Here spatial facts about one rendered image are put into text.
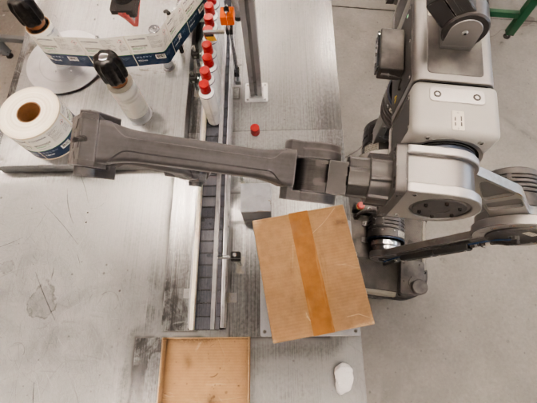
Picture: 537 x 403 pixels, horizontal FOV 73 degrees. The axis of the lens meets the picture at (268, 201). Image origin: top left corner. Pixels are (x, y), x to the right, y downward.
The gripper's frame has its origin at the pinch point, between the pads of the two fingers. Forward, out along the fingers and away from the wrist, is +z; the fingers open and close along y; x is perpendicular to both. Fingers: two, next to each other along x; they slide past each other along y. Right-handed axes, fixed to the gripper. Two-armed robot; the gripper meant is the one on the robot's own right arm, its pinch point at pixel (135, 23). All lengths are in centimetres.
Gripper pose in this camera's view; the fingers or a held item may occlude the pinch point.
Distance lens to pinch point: 127.1
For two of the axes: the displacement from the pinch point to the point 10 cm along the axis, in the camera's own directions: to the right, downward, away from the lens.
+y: 0.1, 9.4, -3.5
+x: 10.0, -0.2, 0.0
